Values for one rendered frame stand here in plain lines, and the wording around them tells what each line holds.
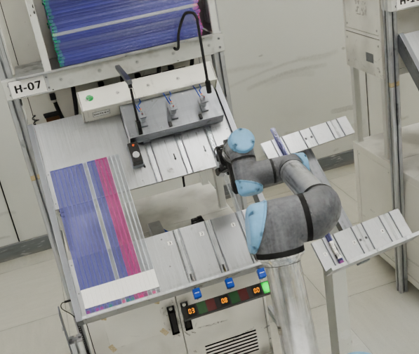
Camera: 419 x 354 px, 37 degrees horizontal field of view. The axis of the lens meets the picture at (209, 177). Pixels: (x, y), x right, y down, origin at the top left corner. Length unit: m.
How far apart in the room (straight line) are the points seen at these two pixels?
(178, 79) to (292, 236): 0.97
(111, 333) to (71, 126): 0.78
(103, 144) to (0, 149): 1.67
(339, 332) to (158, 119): 1.03
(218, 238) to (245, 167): 0.35
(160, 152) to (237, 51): 1.81
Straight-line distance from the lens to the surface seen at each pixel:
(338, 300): 2.39
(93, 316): 2.01
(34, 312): 3.52
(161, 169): 2.18
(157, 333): 2.49
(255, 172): 1.85
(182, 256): 2.07
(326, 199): 1.51
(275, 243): 1.46
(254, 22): 3.94
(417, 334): 2.91
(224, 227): 2.12
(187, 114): 2.22
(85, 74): 2.23
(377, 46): 2.80
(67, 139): 2.25
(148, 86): 2.25
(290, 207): 1.47
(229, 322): 2.56
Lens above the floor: 1.83
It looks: 24 degrees down
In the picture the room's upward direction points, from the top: 10 degrees counter-clockwise
